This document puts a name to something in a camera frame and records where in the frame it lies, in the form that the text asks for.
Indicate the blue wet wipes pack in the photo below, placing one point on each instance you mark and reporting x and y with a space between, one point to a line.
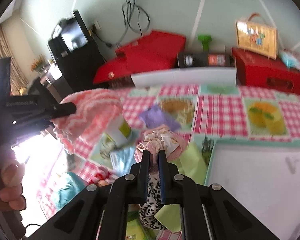
289 60

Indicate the pink floral fabric scrunchie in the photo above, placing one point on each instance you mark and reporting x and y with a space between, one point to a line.
156 139

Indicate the light blue face mask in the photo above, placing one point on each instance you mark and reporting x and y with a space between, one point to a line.
122 160

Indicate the black carton with QR label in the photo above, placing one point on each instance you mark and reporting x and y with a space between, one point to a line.
205 59

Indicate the light green cloth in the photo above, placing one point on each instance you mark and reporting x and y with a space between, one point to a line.
191 164

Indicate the pink white zigzag towel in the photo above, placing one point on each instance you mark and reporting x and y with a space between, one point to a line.
95 109

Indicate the green dumbbell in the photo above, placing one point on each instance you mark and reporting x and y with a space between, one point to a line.
205 41

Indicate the red box with handle slot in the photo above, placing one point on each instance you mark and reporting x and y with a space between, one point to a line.
259 71

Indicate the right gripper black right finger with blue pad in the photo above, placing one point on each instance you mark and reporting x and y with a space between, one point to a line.
182 190

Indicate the yellow gift box leather handle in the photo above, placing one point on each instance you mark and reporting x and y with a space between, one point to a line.
256 35

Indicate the teal plush cube toy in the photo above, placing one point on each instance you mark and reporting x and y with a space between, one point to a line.
68 186

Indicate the large red gift box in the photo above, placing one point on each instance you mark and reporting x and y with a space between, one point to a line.
155 51

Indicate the white tray teal rim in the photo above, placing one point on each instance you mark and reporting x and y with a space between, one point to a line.
264 177

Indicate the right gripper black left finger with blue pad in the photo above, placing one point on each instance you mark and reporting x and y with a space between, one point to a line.
129 189

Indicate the person's left hand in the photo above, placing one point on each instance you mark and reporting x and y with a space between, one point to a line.
11 172

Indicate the purple wipes packet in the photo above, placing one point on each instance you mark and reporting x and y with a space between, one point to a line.
154 117

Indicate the black cabinet with monitor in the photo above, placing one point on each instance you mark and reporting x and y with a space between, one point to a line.
75 52

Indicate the white pill bottle green label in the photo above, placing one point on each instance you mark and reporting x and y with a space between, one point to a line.
119 131

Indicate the pink checkered cartoon tablecloth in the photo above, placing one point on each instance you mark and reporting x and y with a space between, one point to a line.
206 113

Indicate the black white leopard scrunchie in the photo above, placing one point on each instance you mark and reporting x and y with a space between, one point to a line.
152 205

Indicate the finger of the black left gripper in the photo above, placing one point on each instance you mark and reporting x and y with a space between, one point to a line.
57 111

